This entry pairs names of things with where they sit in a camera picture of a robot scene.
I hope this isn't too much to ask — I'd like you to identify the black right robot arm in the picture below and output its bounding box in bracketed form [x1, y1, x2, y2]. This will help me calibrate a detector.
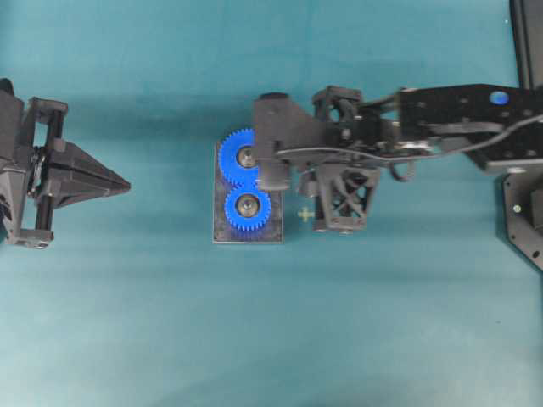
[277, 84, 542, 264]

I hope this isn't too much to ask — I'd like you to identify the grey metal base plate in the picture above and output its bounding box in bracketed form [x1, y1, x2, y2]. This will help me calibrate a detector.
[212, 142, 283, 244]

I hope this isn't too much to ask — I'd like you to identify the small blue plastic gear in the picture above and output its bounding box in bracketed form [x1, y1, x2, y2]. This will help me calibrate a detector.
[224, 186, 272, 231]

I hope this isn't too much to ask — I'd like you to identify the threaded steel shaft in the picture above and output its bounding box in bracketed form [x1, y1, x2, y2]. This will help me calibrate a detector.
[238, 198, 258, 217]

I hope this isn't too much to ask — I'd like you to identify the yellow cross tape marker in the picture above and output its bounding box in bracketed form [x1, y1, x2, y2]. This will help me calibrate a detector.
[298, 207, 315, 223]

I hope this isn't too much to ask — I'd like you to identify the large blue plastic gear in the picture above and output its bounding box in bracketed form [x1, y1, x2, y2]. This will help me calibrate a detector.
[218, 128, 258, 187]

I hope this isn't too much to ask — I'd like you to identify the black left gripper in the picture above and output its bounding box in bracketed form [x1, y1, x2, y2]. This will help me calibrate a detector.
[1, 78, 131, 249]

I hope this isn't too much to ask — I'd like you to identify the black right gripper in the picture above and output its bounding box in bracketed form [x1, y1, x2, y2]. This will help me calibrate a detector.
[311, 86, 403, 170]

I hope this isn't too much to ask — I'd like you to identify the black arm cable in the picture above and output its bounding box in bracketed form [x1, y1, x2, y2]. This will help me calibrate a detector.
[275, 114, 543, 183]

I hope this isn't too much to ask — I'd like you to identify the steel shaft under gripper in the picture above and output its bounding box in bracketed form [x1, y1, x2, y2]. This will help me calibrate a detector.
[237, 146, 256, 169]

